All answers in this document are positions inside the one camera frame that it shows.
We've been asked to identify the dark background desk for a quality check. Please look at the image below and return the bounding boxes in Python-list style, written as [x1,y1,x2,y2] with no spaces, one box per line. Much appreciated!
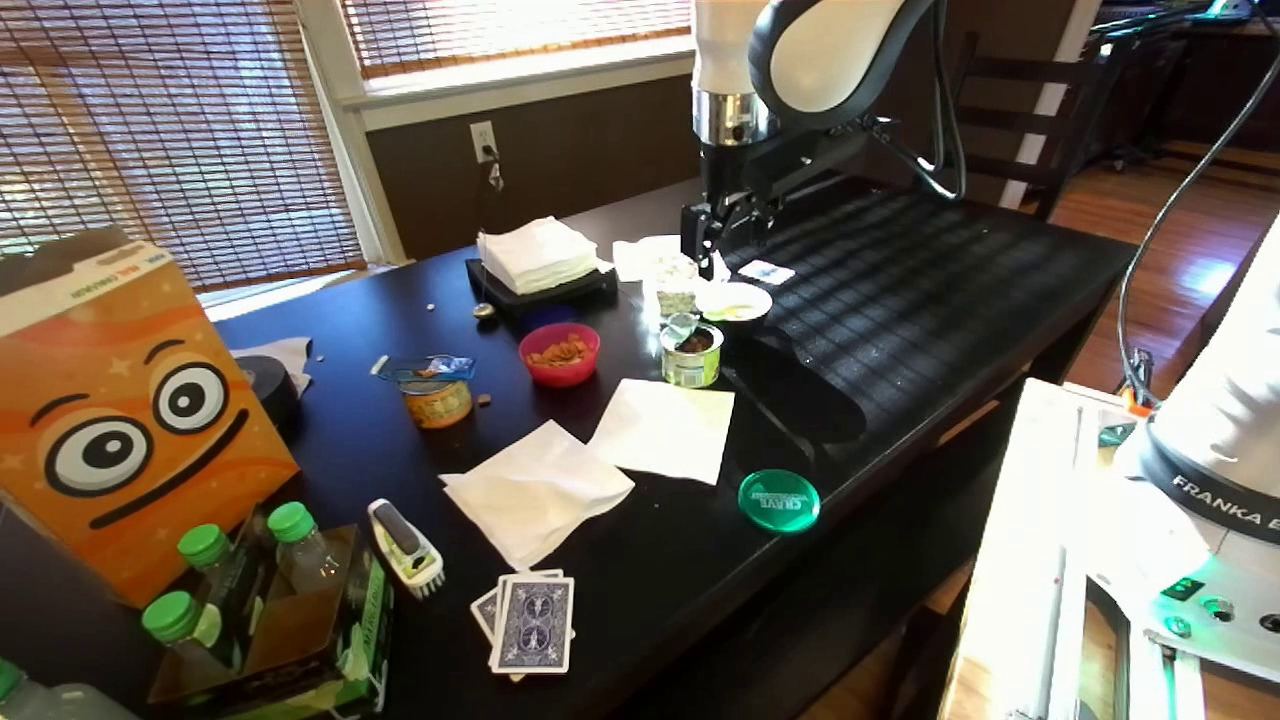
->
[1104,0,1280,143]

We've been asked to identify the white paper sheet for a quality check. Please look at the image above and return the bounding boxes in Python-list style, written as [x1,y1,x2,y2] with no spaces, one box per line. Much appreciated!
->
[229,333,320,402]

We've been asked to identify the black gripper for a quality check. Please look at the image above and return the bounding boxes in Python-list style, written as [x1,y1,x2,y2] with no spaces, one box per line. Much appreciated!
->
[675,140,759,281]

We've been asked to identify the green round plastic lid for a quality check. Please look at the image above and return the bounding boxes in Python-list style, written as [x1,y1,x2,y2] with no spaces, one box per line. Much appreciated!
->
[733,465,830,540]

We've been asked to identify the window blind above napkins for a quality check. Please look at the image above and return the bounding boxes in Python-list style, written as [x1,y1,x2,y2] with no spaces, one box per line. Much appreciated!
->
[337,0,699,79]

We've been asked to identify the blue backed playing card deck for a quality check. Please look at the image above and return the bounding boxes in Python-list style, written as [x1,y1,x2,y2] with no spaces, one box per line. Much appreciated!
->
[490,573,581,681]

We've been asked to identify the white playing card dark print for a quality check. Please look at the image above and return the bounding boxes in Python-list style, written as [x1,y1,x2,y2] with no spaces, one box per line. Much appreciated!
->
[735,256,800,294]

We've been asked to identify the wall power outlet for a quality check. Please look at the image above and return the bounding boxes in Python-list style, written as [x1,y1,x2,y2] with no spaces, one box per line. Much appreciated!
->
[463,118,512,192]

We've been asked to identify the crumpled white paper napkin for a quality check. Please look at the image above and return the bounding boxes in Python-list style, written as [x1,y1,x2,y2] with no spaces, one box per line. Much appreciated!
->
[437,415,640,576]

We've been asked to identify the large white robot body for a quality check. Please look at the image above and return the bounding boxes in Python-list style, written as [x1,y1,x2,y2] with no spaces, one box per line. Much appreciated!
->
[1112,54,1280,404]

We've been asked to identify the bottle pack carton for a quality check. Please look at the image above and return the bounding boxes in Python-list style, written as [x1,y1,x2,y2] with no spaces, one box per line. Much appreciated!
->
[139,520,393,720]

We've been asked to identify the clear container of nuts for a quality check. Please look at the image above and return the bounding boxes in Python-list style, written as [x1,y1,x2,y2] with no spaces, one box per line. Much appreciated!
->
[645,256,708,329]

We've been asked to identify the stack of white napkins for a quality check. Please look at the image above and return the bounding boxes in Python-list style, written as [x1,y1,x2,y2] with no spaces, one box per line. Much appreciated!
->
[473,212,608,295]

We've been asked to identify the black tape roll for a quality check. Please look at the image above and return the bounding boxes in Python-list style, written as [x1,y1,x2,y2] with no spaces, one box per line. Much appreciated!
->
[236,352,309,442]

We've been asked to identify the white napkin beside container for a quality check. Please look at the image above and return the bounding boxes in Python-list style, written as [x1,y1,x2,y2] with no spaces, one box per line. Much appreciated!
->
[608,234,699,289]

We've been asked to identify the white window frame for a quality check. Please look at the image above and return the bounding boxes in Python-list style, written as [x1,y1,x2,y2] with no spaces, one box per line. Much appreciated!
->
[294,0,706,272]

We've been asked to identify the black napkin tray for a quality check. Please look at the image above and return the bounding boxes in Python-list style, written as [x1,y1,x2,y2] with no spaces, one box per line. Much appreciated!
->
[463,256,621,321]

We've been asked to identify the red plastic bowl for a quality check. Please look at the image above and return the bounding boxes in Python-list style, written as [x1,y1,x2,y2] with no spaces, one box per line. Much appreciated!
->
[516,316,608,391]

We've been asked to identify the clear jar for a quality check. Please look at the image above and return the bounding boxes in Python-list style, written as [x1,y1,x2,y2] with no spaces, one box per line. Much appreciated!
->
[656,316,729,391]

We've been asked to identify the robot mounting stand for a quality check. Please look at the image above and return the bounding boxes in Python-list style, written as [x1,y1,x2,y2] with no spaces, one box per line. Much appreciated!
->
[935,378,1280,720]

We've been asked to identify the flat white paper napkin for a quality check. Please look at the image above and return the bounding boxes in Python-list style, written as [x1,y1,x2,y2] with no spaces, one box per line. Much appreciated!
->
[585,378,741,491]

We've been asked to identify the black ladder shelf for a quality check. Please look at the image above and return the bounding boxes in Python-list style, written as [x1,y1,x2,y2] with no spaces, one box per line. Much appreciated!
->
[932,0,1112,225]

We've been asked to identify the small orange lidded jar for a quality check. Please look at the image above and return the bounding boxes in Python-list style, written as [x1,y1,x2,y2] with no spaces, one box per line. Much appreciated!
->
[399,378,480,436]

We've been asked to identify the white round bowl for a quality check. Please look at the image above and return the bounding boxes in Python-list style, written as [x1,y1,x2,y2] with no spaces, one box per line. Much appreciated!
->
[692,276,775,329]

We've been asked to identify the large window blind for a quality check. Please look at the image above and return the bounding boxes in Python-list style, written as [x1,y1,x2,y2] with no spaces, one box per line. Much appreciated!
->
[0,0,370,294]

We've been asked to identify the white stapler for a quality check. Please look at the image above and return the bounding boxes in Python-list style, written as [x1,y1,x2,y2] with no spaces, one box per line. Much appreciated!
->
[364,496,447,599]

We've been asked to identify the blue backed playing card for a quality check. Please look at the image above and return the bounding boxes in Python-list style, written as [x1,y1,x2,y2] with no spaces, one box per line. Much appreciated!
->
[463,581,504,648]

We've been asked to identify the orange cartoon face box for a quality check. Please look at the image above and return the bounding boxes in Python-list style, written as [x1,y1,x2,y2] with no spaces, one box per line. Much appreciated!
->
[0,225,303,611]

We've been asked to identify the metal clamp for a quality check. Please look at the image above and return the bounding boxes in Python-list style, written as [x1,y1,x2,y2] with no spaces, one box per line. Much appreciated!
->
[1120,347,1159,415]

